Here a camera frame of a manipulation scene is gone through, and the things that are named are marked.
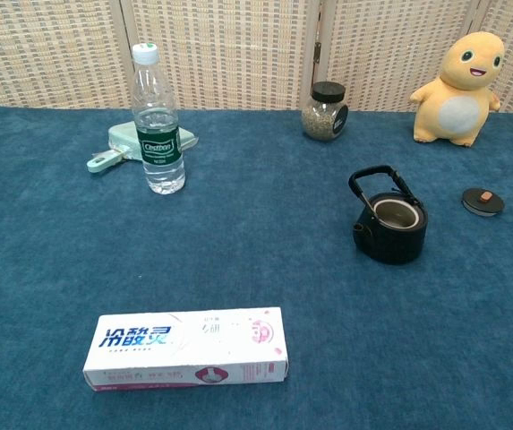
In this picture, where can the small black lid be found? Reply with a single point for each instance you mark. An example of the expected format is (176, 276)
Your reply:
(480, 203)

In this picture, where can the black-lidded glass jar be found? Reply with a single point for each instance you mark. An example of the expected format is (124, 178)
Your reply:
(321, 121)

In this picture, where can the black cast iron teapot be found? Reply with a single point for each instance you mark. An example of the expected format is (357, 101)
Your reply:
(390, 246)

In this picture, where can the blue tablecloth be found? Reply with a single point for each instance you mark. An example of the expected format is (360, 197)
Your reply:
(256, 277)

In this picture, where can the clear water bottle, green label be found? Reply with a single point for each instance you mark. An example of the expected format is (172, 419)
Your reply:
(159, 148)

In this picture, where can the white toothpaste box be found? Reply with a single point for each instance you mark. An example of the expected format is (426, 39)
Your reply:
(184, 345)

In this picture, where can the woven folding screen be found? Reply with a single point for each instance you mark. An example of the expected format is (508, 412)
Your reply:
(238, 49)

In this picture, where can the yellow plush dinosaur toy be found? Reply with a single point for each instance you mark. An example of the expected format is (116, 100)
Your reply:
(455, 112)

